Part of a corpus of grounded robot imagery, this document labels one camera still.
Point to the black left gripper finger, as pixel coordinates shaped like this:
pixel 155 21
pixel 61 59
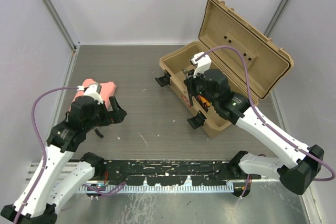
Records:
pixel 114 104
pixel 117 116

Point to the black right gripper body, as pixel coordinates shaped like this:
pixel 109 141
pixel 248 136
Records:
pixel 197 86

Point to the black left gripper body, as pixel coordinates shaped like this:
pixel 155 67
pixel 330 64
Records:
pixel 101 116

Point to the orange stubby screwdriver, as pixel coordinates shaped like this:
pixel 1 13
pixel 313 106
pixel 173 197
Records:
pixel 203 102

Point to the tan plastic tool case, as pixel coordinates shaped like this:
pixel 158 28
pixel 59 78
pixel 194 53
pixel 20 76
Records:
pixel 262 65

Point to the small black handled hammer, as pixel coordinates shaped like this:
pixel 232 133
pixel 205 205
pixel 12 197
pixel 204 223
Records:
pixel 187 82

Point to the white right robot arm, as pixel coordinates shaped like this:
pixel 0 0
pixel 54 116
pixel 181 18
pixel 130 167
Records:
pixel 296 165

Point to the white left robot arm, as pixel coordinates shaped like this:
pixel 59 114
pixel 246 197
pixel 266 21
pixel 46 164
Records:
pixel 43 198

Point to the pink folded cloth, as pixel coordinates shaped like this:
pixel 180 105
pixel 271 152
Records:
pixel 101 92

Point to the black handled pliers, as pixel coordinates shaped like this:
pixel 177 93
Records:
pixel 98 133

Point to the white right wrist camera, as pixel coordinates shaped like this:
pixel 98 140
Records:
pixel 202 63

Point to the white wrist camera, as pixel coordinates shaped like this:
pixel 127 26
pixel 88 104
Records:
pixel 202 63
pixel 94 91

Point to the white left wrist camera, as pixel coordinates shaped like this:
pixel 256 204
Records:
pixel 94 91

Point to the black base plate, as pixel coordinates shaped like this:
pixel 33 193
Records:
pixel 167 173

